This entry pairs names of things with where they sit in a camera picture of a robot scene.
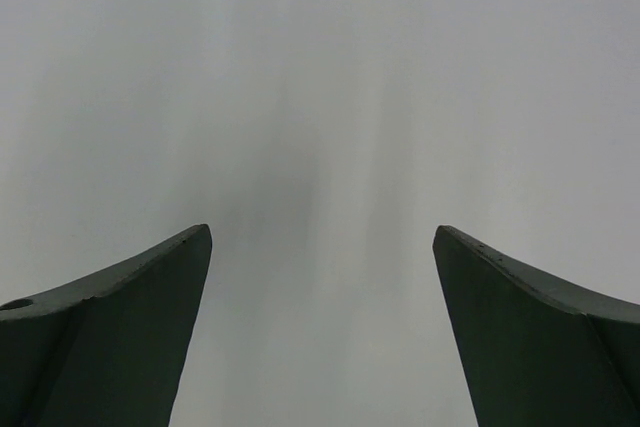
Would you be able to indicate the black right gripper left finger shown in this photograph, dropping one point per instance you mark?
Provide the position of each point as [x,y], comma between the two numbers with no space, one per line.
[109,348]

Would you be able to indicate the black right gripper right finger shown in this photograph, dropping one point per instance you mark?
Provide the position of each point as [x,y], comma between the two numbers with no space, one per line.
[537,350]

